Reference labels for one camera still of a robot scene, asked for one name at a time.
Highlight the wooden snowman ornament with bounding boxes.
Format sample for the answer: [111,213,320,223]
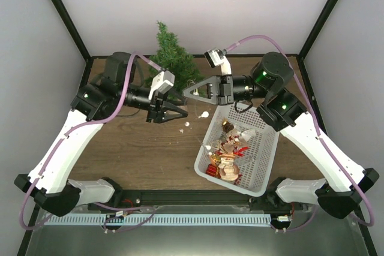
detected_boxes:
[218,154,239,182]

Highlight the red foil gift ornament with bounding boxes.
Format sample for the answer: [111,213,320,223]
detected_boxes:
[205,164,219,177]

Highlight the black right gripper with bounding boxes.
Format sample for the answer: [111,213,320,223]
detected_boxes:
[184,74,270,106]

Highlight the light blue cable duct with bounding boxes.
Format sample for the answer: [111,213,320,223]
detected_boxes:
[46,213,271,227]

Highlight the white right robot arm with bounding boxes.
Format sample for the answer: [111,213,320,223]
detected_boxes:
[183,49,379,219]

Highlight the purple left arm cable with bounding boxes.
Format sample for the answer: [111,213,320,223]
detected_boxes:
[19,51,166,233]

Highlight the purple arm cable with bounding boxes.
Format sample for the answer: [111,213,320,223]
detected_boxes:
[19,51,166,233]
[224,35,375,232]

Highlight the small green christmas tree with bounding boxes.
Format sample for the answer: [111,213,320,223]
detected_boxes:
[149,21,203,94]

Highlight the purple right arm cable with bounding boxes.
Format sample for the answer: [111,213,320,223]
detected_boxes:
[224,35,375,232]

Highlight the white perforated plastic basket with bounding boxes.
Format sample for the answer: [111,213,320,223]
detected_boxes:
[194,105,278,197]

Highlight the white ball light string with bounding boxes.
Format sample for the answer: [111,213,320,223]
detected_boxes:
[184,79,210,156]

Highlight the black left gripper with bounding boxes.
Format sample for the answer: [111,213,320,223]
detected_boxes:
[119,83,188,123]

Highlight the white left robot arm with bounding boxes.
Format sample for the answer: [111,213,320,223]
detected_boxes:
[14,52,188,216]

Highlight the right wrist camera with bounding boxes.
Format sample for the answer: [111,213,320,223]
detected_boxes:
[204,49,232,76]

